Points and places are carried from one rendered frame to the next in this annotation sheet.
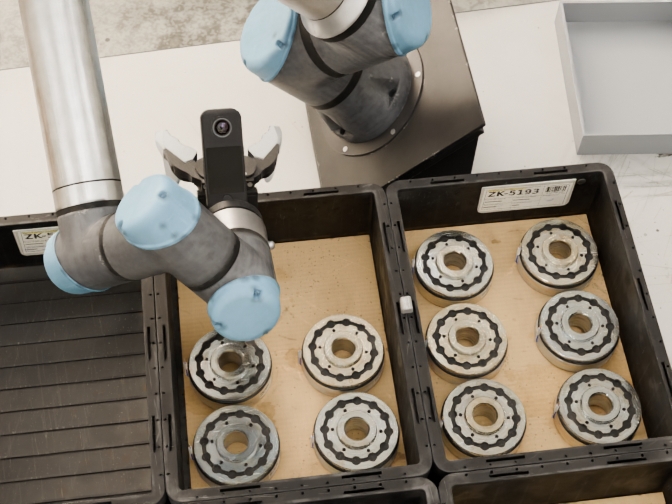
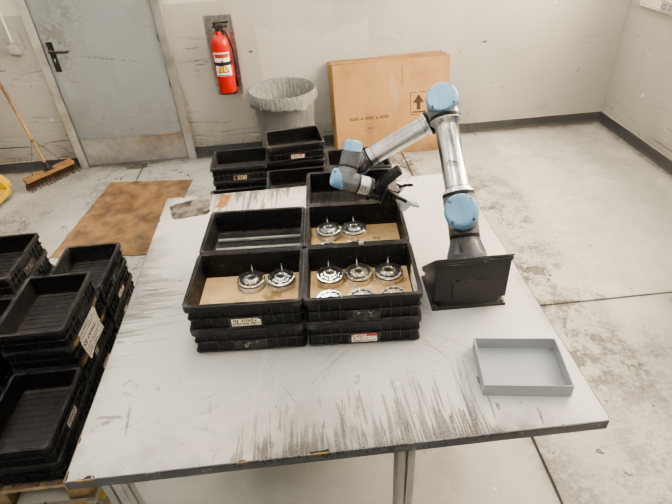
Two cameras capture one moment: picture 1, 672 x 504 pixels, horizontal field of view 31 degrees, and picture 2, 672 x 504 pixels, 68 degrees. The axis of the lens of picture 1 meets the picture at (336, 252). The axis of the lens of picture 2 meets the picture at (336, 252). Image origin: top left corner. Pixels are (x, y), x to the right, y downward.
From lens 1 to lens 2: 183 cm
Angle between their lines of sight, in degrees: 64
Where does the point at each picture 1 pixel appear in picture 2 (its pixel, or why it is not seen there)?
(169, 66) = (491, 241)
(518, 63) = (521, 333)
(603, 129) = (488, 357)
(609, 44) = (543, 366)
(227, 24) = (618, 357)
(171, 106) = not seen: hidden behind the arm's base
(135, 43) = (591, 326)
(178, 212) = (348, 144)
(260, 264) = (346, 175)
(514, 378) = (347, 288)
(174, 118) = not seen: hidden behind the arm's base
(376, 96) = (454, 247)
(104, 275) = not seen: hidden behind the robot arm
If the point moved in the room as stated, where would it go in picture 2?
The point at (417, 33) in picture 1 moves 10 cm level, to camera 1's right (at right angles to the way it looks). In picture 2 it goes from (449, 214) to (450, 231)
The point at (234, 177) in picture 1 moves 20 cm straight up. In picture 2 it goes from (383, 180) to (383, 131)
